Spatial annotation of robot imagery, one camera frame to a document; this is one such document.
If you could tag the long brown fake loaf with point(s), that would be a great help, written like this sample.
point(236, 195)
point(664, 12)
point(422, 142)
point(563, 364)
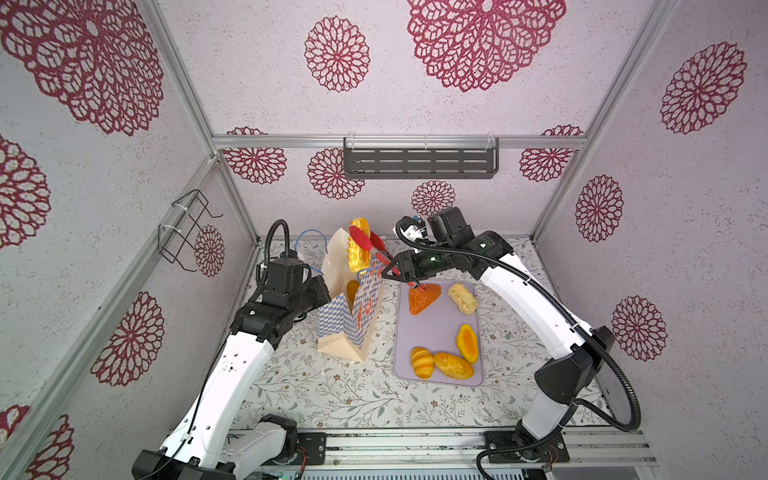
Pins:
point(351, 292)

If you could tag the pale cream fake bun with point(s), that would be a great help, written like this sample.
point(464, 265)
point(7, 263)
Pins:
point(465, 301)

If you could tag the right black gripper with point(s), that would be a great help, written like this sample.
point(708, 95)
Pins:
point(404, 273)

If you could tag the lavender plastic tray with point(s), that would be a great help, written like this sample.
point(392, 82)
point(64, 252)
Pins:
point(435, 329)

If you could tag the yellow braided fake bread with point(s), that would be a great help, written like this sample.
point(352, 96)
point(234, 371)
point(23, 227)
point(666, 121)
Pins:
point(358, 259)

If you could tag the black wire wall rack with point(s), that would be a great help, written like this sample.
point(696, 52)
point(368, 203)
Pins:
point(172, 239)

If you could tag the grey metal wall shelf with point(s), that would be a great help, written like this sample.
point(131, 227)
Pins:
point(395, 162)

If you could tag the orange croissant fake bread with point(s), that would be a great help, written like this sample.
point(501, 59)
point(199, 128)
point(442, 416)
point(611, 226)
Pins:
point(422, 296)

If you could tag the small striped fake croissant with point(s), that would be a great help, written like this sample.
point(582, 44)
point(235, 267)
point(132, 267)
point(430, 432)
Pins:
point(422, 362)

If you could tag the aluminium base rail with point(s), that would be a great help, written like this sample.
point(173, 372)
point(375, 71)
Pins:
point(395, 448)

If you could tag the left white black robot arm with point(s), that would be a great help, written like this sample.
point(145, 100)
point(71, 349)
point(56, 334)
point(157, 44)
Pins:
point(234, 372)

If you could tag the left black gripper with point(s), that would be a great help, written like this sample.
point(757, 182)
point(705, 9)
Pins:
point(320, 289)

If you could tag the yellow orange oval bread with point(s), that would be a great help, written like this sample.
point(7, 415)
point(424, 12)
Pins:
point(468, 344)

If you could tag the golden oval fake roll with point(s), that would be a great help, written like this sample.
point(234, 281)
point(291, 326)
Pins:
point(453, 366)

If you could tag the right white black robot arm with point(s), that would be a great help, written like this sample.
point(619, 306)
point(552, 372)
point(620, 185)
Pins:
point(577, 351)

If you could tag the checkered paper bread bag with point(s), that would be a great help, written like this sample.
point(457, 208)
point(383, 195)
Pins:
point(341, 332)

